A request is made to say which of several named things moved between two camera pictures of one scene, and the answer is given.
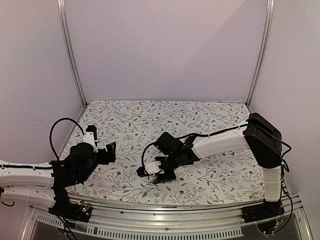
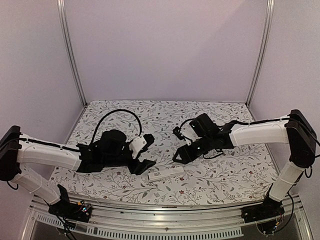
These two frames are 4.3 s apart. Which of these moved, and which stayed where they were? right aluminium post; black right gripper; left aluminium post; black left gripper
Moved: black left gripper; black right gripper
Stayed: right aluminium post; left aluminium post
